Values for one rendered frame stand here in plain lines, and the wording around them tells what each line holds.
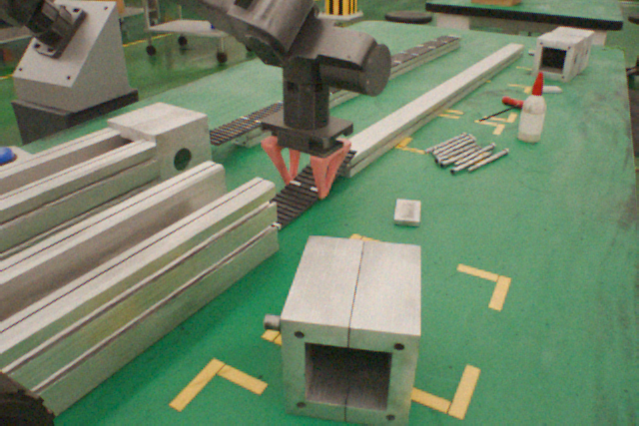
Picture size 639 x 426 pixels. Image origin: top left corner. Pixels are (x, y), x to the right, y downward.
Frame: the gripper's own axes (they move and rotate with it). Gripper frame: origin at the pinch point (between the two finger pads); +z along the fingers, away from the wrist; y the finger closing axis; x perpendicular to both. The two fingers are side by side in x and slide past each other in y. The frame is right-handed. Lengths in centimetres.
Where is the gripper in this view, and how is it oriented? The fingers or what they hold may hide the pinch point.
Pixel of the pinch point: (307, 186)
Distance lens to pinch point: 65.9
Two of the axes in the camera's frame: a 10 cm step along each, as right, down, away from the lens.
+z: -0.1, 8.8, 4.8
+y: 8.3, 2.7, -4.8
